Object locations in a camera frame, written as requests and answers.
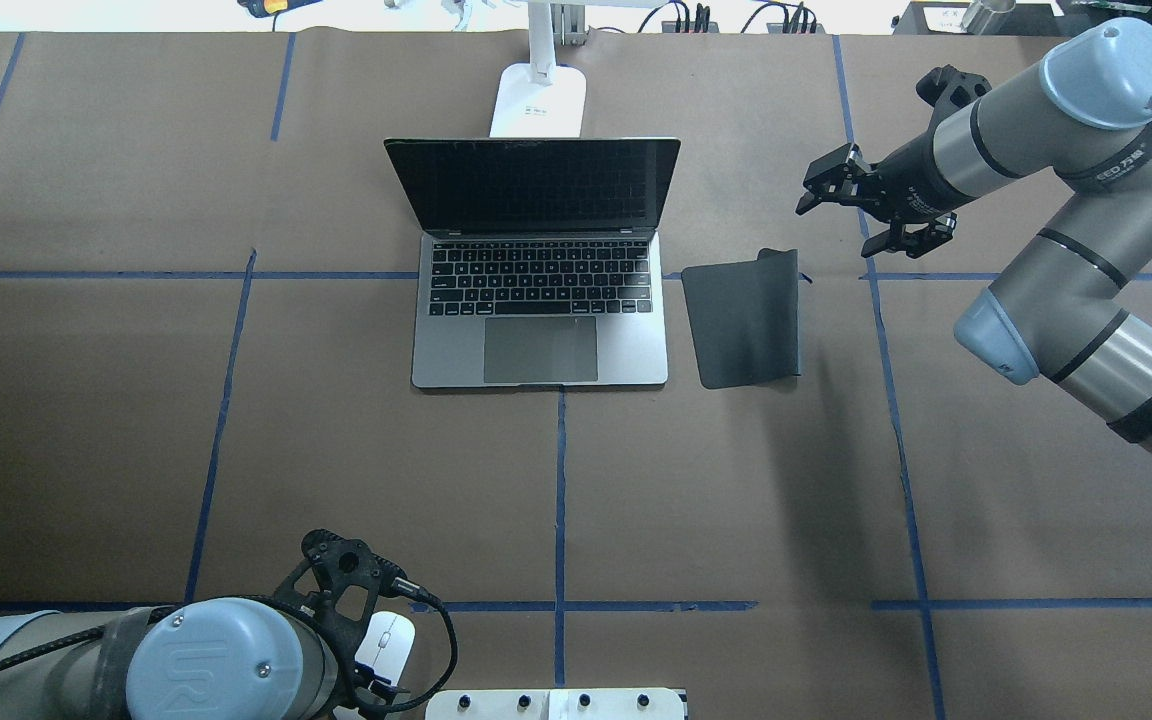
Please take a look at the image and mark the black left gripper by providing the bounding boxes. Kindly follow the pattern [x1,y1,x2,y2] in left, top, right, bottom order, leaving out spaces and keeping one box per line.
[311,591,397,714]

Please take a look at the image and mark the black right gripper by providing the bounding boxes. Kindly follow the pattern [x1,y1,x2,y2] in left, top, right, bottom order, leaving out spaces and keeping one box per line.
[795,143,958,281]

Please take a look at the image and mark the white wireless mouse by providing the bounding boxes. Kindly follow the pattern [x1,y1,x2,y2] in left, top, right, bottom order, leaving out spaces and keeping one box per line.
[355,611,416,706]

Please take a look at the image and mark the black mouse pad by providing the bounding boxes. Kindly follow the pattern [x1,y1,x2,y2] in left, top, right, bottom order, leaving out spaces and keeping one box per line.
[681,249,803,389]

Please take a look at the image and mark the grey laptop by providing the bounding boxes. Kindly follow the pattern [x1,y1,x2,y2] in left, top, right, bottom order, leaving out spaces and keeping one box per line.
[384,137,681,389]

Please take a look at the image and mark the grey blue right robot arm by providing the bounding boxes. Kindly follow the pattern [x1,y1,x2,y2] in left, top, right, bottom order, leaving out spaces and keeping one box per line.
[796,18,1152,455]

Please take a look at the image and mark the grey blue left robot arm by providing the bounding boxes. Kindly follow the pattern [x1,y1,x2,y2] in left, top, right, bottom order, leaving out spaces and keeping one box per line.
[0,596,410,719]

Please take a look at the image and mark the white desk lamp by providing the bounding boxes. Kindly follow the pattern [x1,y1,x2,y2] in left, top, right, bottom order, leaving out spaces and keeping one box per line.
[488,0,677,139]

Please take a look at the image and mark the metal cup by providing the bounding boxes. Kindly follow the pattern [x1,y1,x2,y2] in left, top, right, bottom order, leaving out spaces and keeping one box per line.
[958,0,1016,36]

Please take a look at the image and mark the metal grabber stick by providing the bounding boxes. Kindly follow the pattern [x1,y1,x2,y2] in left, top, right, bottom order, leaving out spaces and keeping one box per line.
[384,0,522,31]

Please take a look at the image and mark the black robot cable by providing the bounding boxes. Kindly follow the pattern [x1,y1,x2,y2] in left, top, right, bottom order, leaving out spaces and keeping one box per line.
[376,579,458,713]

